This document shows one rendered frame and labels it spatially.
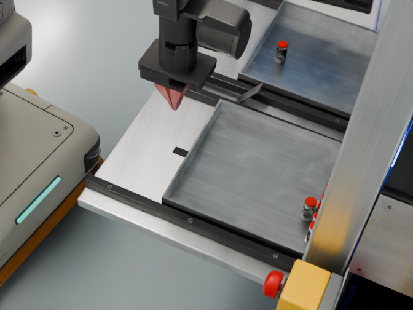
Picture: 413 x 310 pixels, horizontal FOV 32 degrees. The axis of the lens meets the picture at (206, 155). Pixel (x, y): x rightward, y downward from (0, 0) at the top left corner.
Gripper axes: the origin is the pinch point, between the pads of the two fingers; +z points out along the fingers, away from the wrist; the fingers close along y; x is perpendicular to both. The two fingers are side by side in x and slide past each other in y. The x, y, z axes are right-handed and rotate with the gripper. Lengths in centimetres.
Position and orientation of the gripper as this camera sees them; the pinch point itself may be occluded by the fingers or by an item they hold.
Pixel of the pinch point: (176, 104)
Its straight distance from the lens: 113.3
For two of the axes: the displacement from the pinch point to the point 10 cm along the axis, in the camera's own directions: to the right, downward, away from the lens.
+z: -0.6, 6.4, 7.6
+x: 4.0, -6.8, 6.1
